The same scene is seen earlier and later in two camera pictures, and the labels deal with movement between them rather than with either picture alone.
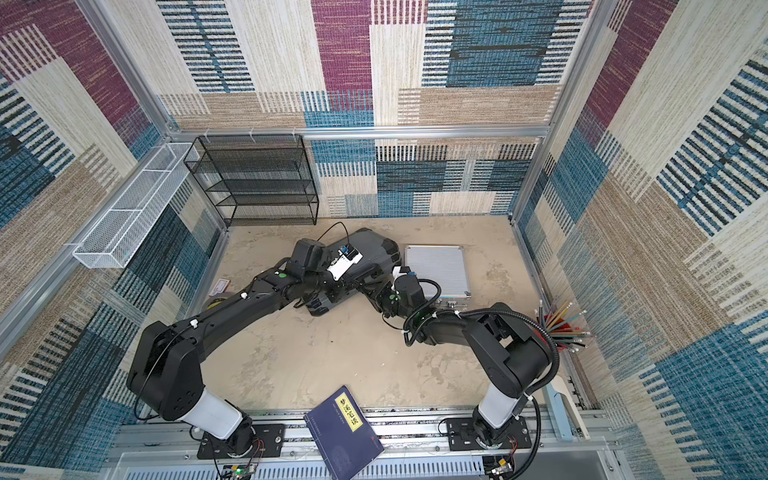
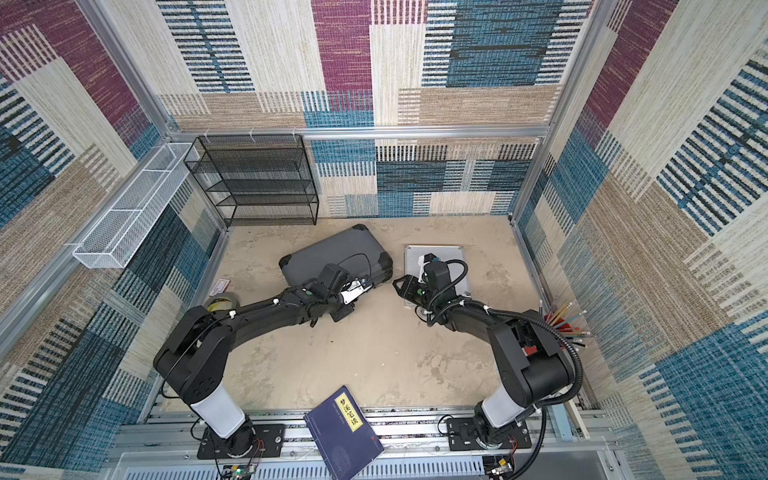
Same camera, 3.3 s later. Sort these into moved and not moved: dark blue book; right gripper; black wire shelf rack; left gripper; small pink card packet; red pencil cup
Moved: right gripper; left gripper
Not moved: black wire shelf rack; small pink card packet; red pencil cup; dark blue book
